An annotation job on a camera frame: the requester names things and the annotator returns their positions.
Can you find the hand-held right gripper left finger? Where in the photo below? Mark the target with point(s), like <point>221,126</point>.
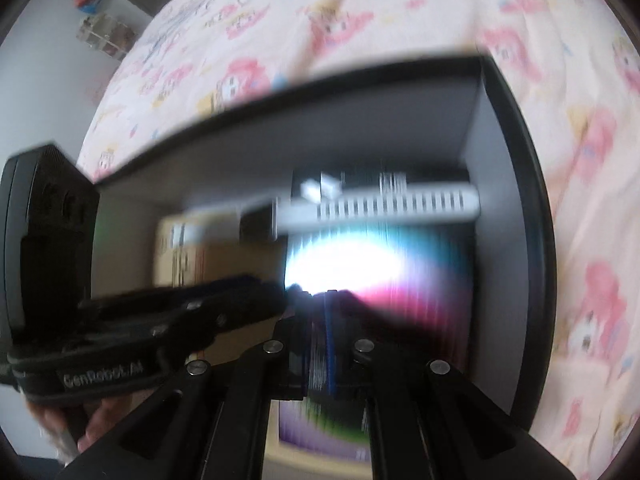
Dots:
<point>296,360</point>

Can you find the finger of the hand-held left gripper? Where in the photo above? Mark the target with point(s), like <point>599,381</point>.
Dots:
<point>240,315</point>
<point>220,285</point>

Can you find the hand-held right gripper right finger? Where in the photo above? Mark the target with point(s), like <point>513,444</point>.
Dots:
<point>334,350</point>

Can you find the iridescent colourful box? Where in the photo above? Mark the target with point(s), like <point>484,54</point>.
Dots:
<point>425,285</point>

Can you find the black storage box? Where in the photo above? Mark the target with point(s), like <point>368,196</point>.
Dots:
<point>400,125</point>

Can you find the person's left hand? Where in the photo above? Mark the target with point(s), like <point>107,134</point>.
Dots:
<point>102,422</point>

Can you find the brown cardboard box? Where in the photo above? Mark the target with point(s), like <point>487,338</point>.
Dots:
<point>240,265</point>

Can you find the white vented device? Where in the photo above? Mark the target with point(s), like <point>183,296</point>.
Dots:
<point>400,207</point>

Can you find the black box with barcode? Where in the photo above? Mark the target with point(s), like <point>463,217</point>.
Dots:
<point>430,172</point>

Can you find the pink printed bed sheet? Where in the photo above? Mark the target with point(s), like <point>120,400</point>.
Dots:
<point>400,10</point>

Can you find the clear wall rack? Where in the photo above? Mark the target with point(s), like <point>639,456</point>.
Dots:
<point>106,35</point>

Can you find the red and blue wall toy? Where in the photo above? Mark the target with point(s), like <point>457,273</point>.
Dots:
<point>88,0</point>

